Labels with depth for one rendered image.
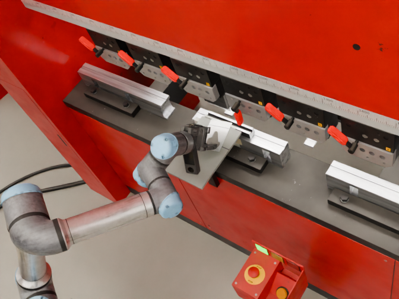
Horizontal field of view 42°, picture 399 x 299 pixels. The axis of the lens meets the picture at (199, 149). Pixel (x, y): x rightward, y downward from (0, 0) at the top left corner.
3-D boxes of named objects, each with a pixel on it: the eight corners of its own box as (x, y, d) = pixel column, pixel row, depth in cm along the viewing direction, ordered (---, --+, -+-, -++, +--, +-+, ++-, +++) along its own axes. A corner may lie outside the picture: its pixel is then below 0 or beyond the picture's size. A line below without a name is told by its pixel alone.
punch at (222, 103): (206, 104, 188) (199, 87, 181) (209, 100, 189) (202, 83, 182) (228, 113, 183) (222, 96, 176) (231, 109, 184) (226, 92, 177)
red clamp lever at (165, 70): (160, 69, 170) (183, 88, 171) (167, 61, 171) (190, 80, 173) (158, 71, 172) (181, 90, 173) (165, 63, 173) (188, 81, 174)
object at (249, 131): (206, 121, 198) (204, 116, 196) (211, 115, 199) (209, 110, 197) (250, 139, 188) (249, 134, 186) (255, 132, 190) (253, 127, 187)
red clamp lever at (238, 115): (236, 126, 170) (230, 107, 163) (242, 116, 172) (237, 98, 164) (240, 127, 169) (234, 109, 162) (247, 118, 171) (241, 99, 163)
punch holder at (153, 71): (141, 74, 192) (124, 43, 179) (154, 59, 195) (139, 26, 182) (171, 86, 185) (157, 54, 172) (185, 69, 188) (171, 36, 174)
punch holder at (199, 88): (183, 90, 182) (168, 58, 169) (196, 73, 185) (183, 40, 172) (217, 104, 175) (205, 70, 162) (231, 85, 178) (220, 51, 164)
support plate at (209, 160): (162, 170, 188) (161, 169, 187) (202, 117, 197) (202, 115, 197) (202, 190, 179) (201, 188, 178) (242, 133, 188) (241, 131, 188)
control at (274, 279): (238, 295, 189) (227, 278, 175) (260, 259, 195) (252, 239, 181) (286, 324, 179) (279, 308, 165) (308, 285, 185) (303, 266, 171)
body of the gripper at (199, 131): (212, 127, 176) (196, 129, 166) (209, 151, 178) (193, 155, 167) (192, 123, 180) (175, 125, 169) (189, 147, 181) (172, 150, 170)
